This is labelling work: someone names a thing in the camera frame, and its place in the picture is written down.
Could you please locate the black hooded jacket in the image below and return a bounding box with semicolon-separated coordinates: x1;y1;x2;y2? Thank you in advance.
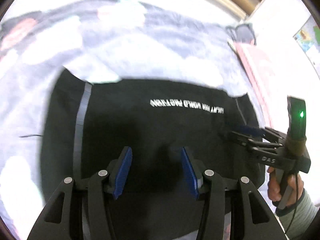
40;70;265;239

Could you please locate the grey sleeve forearm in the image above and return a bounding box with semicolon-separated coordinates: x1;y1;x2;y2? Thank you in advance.
276;189;319;239

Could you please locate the right hand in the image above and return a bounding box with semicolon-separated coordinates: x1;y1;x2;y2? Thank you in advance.
267;166;304;208

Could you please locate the black tracker with green light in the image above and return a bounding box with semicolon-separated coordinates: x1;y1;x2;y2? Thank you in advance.
287;96;306;140

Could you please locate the pink pillow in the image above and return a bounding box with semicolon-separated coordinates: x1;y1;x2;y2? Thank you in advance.
228;40;272;127

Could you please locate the grey pillow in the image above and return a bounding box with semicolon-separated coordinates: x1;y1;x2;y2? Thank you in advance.
226;23;257;45

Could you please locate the grey floral quilt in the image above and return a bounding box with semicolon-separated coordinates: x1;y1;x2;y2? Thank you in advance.
1;0;265;239

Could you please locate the colourful wall map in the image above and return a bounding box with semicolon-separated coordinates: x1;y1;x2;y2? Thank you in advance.
293;16;319;77

